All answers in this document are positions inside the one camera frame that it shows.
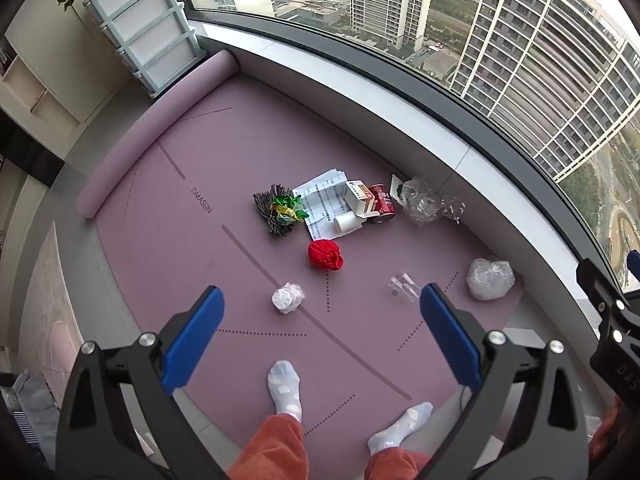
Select person's foot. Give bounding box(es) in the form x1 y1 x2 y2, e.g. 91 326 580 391
267 360 304 423
367 401 433 453

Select white open shelf cabinet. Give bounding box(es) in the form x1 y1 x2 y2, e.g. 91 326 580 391
0 35 96 126

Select crumpled clear plastic bag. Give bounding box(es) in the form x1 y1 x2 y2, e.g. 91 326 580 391
466 257 516 302

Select wide dark apartment tower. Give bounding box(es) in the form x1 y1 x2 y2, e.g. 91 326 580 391
450 0 640 183

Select light blue drawer unit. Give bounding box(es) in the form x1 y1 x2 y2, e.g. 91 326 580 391
82 0 203 98

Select small clear plastic piece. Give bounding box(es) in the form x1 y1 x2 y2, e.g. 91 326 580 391
387 272 423 303

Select slim grey apartment tower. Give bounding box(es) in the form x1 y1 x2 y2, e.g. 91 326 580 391
348 0 437 52

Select purple yoga mat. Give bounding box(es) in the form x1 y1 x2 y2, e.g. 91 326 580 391
75 51 526 466

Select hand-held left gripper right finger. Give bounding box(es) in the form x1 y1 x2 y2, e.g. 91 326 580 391
419 282 591 480

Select crumpled white tissue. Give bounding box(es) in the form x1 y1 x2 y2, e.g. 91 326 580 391
271 283 306 315

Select person's right foot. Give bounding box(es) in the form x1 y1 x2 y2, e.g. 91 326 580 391
367 401 433 453

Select dark wrapper with green ribbon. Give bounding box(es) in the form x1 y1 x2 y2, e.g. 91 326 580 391
252 184 308 237

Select red drink can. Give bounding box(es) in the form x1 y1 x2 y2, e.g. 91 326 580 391
367 183 397 224

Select printed white paper sheet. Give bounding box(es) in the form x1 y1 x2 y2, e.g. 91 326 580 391
291 167 368 241

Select person's right hand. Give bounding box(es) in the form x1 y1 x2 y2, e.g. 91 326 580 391
589 402 628 463

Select white and orange medicine box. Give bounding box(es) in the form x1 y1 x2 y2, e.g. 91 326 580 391
342 180 377 218

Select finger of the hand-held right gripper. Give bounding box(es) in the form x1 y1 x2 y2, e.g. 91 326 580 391
625 250 640 293
576 259 640 333

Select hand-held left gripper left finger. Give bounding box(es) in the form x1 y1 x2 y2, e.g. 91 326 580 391
56 286 226 480

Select person's left leg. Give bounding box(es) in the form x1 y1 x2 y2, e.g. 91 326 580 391
227 414 311 480

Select white plastic bottle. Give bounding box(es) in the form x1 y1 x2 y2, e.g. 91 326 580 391
333 212 366 236

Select clear crumpled plastic wrap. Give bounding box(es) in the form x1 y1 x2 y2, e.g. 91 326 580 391
397 177 466 227

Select blue cloth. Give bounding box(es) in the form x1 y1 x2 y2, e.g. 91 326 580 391
10 370 63 461

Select person's left foot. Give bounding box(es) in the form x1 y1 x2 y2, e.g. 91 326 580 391
267 360 304 423

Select red cloth ball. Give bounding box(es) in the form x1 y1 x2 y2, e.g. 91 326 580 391
307 239 346 272

